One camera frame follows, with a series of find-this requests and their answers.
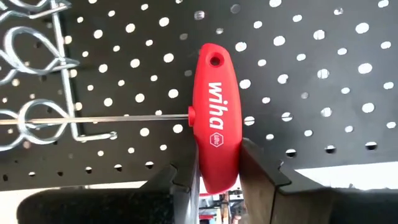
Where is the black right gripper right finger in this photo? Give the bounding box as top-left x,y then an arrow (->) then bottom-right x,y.
242,138 -> 398,224

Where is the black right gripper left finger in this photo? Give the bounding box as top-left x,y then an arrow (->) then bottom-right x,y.
17,146 -> 200,224

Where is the red T-handle hex key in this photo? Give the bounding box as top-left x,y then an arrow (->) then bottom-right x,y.
0,42 -> 243,195

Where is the black metal pegboard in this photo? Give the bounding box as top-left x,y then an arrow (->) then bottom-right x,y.
0,0 -> 398,192

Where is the chrome wire ring rack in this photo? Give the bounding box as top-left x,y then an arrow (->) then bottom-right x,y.
0,0 -> 118,153

